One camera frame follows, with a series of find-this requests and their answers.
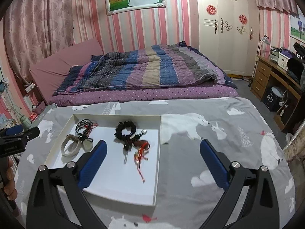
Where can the white wardrobe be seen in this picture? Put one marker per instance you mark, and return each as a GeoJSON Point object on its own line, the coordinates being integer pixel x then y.
{"type": "Point", "coordinates": [229, 34]}

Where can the grey polar bear bedsheet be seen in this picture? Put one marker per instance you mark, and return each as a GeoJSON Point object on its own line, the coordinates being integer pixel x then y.
{"type": "Point", "coordinates": [186, 191]}

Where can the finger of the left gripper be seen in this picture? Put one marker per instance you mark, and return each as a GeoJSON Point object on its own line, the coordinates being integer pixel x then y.
{"type": "Point", "coordinates": [26, 134]}

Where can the person left hand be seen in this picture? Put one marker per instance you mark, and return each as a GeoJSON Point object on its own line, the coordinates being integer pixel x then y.
{"type": "Point", "coordinates": [9, 188]}

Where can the wooden desk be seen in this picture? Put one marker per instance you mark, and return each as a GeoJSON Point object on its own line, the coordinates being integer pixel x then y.
{"type": "Point", "coordinates": [267, 75]}

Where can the striped multicolour quilt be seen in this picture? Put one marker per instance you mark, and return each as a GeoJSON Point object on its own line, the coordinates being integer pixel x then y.
{"type": "Point", "coordinates": [158, 66]}

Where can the purple dotted bedsheet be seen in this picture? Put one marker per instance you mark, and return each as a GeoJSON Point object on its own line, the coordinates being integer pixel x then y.
{"type": "Point", "coordinates": [198, 92]}

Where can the silver desk lamp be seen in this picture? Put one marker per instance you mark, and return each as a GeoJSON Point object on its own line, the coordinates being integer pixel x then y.
{"type": "Point", "coordinates": [263, 40]}

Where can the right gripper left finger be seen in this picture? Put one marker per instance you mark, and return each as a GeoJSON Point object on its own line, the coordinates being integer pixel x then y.
{"type": "Point", "coordinates": [45, 208]}

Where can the pink headboard cushion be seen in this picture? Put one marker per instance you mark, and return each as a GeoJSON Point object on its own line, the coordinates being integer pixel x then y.
{"type": "Point", "coordinates": [49, 73]}

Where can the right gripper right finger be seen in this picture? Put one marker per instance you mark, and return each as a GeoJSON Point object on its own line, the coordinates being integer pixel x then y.
{"type": "Point", "coordinates": [260, 208]}

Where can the pink patterned curtain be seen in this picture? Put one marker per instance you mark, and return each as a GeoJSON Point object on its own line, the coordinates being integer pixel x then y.
{"type": "Point", "coordinates": [34, 30]}

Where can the pale jade pendant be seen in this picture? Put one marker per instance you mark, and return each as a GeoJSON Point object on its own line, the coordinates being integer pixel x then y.
{"type": "Point", "coordinates": [87, 145]}

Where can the white shallow tray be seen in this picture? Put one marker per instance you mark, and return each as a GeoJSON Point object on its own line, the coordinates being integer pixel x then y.
{"type": "Point", "coordinates": [119, 178]}

